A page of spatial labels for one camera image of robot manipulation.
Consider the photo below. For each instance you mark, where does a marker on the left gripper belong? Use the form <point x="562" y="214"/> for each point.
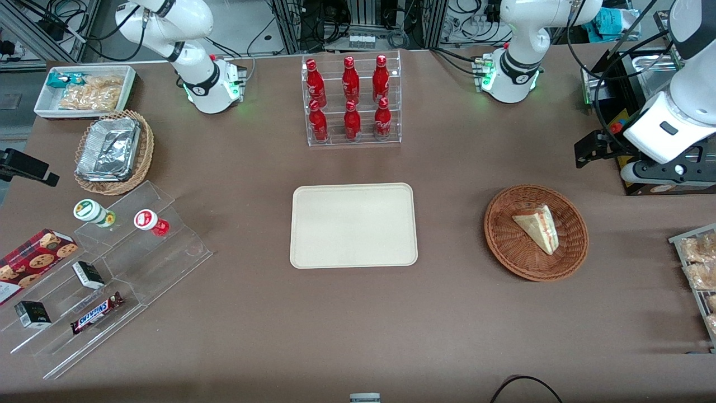
<point x="613" y="144"/>

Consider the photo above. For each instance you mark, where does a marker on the triangle sandwich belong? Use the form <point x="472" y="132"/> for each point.
<point x="538" y="226"/>

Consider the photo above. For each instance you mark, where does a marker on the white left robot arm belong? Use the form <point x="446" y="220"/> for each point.
<point x="523" y="33"/>

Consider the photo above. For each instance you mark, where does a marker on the tray of packaged bread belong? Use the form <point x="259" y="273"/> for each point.
<point x="679" y="242"/>

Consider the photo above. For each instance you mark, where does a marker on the brown round wicker basket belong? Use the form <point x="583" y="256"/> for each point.
<point x="509" y="246"/>

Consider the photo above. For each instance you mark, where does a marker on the beige plastic tray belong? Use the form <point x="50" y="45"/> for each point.
<point x="353" y="225"/>

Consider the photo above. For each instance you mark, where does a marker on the oval wicker basket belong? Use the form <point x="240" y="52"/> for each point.
<point x="146" y="151"/>

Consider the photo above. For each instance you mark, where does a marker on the red emergency stop button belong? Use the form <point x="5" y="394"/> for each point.
<point x="616" y="127"/>

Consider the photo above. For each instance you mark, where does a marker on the black food warmer machine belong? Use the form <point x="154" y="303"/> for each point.
<point x="632" y="73"/>

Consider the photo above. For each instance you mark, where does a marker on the teal crumpled bag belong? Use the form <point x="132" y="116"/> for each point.
<point x="612" y="22"/>

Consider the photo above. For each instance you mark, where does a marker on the wrapped bread bun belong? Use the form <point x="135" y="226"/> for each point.
<point x="699" y="249"/>
<point x="711" y="303"/>
<point x="702" y="276"/>
<point x="711" y="324"/>

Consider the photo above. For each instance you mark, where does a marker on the red cola bottle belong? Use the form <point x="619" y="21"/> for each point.
<point x="382" y="120"/>
<point x="314" y="81"/>
<point x="352" y="123"/>
<point x="381" y="79"/>
<point x="318" y="123"/>
<point x="351" y="81"/>

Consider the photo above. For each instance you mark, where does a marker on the clear acrylic bottle rack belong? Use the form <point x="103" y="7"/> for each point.
<point x="391" y="67"/>

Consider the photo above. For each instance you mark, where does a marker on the grey device edge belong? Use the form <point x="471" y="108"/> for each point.
<point x="364" y="398"/>

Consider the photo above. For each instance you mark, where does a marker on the red labelled small cup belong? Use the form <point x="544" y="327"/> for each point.
<point x="148" y="220"/>

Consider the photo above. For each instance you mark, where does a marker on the clear acrylic stepped stand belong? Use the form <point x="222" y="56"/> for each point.
<point x="145" y="268"/>

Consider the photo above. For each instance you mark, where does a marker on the aluminium foil container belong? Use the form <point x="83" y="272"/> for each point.
<point x="109" y="148"/>

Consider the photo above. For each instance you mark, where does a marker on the clear bag of chips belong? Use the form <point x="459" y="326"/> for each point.
<point x="95" y="92"/>

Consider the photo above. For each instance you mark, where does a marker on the green labelled small cup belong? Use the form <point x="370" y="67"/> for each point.
<point x="89" y="211"/>

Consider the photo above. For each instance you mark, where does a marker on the small black box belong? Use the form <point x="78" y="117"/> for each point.
<point x="88" y="274"/>
<point x="32" y="314"/>

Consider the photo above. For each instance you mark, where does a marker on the Snickers chocolate bar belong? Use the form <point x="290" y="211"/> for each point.
<point x="96" y="313"/>

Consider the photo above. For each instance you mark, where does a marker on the teal snack packet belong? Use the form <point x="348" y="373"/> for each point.
<point x="59" y="79"/>

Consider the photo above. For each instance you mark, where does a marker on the white rectangular snack bin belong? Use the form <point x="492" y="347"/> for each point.
<point x="45" y="103"/>

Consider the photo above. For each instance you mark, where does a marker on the red plaid cookie box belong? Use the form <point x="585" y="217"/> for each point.
<point x="31" y="263"/>

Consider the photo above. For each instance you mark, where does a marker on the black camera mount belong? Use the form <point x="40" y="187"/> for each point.
<point x="25" y="165"/>

